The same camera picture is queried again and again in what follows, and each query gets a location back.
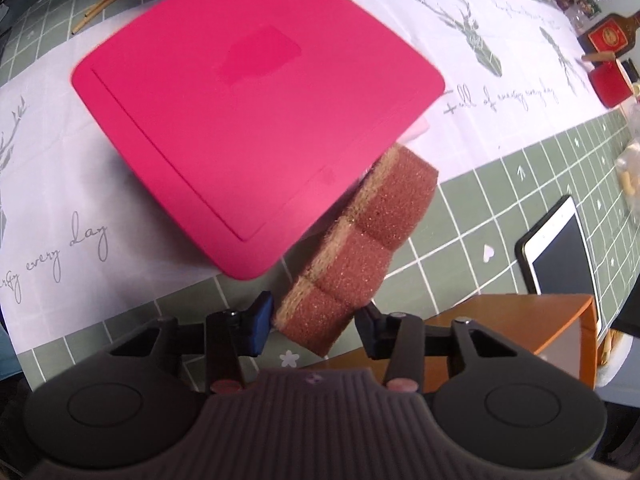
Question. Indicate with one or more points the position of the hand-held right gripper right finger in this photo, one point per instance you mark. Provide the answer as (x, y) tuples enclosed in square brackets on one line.
[(370, 332)]

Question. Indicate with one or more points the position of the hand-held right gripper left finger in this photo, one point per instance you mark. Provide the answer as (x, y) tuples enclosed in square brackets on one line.
[(260, 320)]

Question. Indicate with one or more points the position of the brown sponge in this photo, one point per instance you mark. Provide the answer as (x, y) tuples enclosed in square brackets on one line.
[(360, 240)]

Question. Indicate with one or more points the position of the orange cardboard box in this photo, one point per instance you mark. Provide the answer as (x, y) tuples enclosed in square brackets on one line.
[(525, 320)]

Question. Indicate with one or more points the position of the pink square box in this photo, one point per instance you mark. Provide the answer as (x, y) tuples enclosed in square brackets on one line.
[(240, 125)]

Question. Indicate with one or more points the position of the white tablet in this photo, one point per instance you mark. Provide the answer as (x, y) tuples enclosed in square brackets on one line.
[(560, 260)]

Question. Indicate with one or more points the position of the brown liquor bottle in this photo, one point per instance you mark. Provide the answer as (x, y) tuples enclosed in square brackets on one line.
[(610, 35)]

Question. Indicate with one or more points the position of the red mug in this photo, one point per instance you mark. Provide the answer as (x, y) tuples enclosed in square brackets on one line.
[(610, 85)]

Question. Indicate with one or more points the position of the dark jar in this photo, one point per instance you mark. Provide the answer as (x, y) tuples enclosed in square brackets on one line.
[(631, 70)]

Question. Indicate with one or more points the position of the clear plastic bag with bread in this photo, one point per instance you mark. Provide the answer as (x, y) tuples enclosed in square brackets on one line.
[(630, 160)]

